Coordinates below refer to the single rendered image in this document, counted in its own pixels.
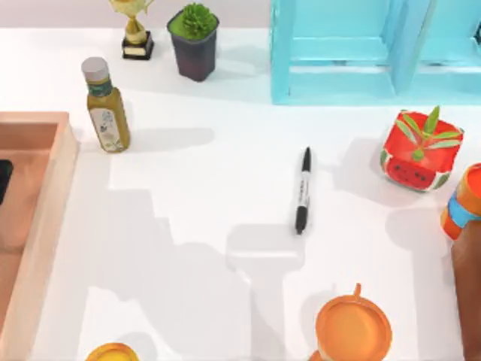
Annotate black marker pen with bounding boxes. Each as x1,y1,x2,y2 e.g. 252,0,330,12
294,146,313,236

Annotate yellow cup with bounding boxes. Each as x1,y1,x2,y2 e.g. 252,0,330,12
84,342,139,361

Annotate light blue rack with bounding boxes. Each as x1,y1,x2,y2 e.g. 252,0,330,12
269,0,481,106

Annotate red watermelon plant pot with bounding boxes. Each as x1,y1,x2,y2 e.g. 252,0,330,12
379,105,465,194

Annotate orange and blue can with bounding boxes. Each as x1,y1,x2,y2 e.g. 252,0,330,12
440,162,481,240

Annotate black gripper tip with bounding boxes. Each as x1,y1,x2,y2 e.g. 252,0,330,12
0,159,14,207

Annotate orange cup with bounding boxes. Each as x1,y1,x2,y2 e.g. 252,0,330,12
307,283,394,361

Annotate dark pot with green plant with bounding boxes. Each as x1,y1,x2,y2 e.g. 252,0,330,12
166,2,220,83

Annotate olive green bottle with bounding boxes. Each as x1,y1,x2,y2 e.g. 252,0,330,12
80,56,132,154

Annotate gold trophy on black base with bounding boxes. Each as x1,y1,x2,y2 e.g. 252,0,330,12
109,0,156,61

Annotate salmon-coloured shallow box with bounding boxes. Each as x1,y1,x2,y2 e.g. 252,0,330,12
0,111,80,361

